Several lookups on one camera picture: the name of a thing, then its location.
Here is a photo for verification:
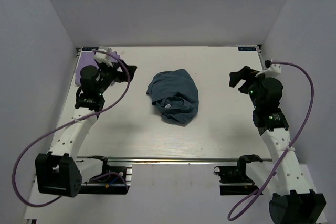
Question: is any right blue table sticker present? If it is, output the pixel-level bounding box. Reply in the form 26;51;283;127
238;47;257;51

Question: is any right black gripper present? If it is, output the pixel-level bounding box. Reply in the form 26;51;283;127
229;66;266;109

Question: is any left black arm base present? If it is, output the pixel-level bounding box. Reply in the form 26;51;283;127
76;156;132;195

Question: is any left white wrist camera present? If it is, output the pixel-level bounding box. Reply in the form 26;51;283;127
93;47;112;67

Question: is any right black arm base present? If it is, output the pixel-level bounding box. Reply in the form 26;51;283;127
213;154;271;196

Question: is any folded lavender t-shirt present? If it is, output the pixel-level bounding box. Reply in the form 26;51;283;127
75;51;121;86

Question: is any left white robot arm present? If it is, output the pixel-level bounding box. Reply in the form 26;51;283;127
35;62;137;197

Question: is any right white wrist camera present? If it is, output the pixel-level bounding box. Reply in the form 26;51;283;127
256;60;282;78

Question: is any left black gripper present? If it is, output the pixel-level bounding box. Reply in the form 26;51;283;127
97;60;138;95

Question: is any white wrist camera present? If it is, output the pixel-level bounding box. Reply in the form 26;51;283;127
256;60;282;78
93;47;112;67

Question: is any dark teal t-shirt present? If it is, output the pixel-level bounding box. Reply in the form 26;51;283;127
146;69;199;126

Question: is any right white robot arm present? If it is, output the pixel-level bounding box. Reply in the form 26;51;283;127
227;63;326;223

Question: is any left blue table sticker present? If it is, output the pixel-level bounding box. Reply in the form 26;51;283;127
81;47;99;51

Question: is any blue table sticker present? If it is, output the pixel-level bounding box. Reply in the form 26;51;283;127
238;47;257;51
81;47;99;51

